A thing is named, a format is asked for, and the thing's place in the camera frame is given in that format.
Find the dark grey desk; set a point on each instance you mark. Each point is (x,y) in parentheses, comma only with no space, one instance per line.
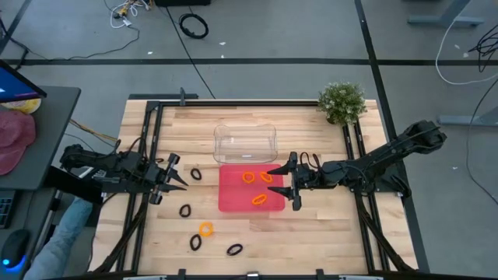
(54,128)

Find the green potted plant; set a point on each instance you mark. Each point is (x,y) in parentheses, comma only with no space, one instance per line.
(342,103)

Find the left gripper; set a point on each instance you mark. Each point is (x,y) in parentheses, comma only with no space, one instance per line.
(157,179)

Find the black flat bar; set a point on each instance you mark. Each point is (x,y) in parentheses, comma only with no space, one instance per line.
(74,184)

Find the grey desk foot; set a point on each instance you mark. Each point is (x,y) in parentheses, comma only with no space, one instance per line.
(467,120)
(443,20)

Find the black aluminium table frame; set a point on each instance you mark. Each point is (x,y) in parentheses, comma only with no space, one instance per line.
(233,103)

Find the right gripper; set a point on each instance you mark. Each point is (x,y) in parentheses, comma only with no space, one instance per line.
(307,177)

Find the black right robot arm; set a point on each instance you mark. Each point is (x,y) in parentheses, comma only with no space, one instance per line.
(389,151)

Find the red mat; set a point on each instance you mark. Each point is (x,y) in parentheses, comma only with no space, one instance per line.
(272,204)

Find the yellow round object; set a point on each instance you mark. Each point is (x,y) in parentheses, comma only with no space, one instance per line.
(23,106)

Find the person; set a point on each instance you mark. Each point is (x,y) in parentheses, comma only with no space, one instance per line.
(58,241)

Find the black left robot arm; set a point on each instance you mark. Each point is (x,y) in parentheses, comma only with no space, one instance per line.
(101,163)

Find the maroon cap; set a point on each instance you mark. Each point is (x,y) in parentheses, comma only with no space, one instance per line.
(13,140)

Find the black keyboard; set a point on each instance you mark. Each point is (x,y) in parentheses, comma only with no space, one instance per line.
(5,208)

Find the black computer mouse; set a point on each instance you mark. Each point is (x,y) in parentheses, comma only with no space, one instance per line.
(13,249)

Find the clear plastic bin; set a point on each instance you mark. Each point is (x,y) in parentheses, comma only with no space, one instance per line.
(245,144)

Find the black box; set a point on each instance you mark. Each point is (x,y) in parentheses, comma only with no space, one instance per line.
(183,2)

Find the computer monitor with blue screen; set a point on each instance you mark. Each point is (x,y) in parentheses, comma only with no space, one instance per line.
(15,83)

